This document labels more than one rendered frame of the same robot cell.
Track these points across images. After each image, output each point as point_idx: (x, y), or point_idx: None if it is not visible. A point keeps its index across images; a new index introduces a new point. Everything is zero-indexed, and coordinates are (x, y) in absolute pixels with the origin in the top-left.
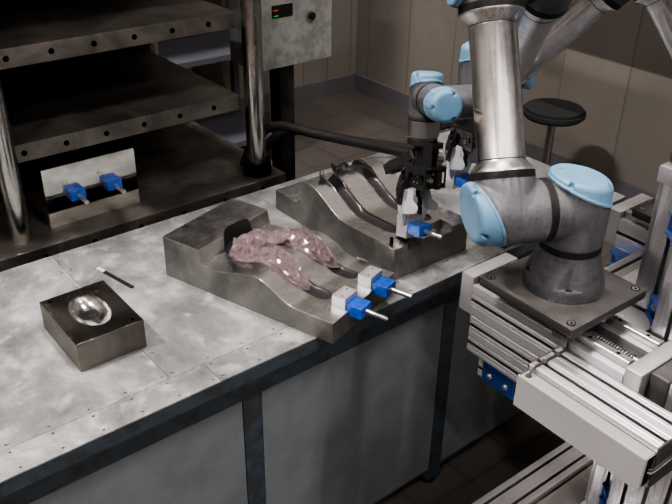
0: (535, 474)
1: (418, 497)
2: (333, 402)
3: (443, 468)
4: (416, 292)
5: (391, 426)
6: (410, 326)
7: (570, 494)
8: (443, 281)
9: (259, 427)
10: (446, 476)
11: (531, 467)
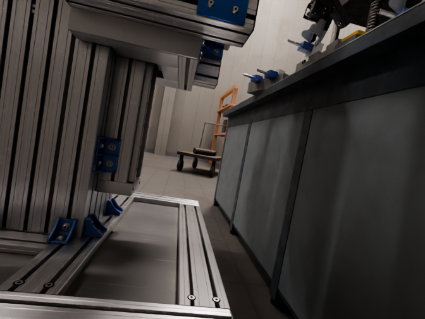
0: (198, 238)
1: (258, 288)
2: (259, 148)
3: (284, 317)
4: (277, 81)
5: (267, 195)
6: (287, 119)
7: (164, 245)
8: (288, 77)
9: (247, 139)
10: (273, 312)
11: (207, 240)
